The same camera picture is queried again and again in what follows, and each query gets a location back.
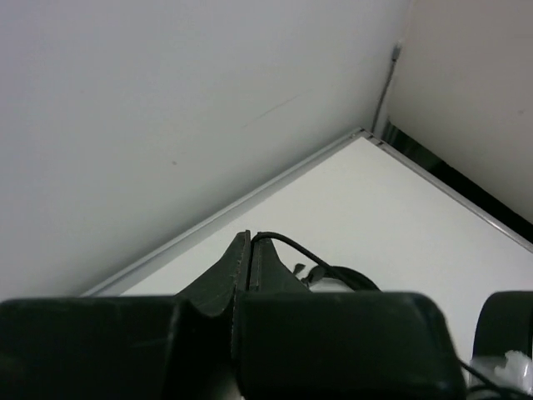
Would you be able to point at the black headphones with thin cable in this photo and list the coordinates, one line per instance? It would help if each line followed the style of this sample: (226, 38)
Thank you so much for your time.
(353, 279)

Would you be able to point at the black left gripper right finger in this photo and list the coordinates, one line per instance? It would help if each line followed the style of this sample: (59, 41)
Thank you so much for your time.
(267, 273)

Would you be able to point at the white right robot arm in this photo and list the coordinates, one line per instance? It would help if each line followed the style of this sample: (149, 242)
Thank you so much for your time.
(501, 361)

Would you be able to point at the aluminium table edge rail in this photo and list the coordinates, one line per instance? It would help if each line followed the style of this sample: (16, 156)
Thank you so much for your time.
(357, 203)

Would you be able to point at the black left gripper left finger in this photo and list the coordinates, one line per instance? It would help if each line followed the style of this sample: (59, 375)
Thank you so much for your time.
(213, 292)

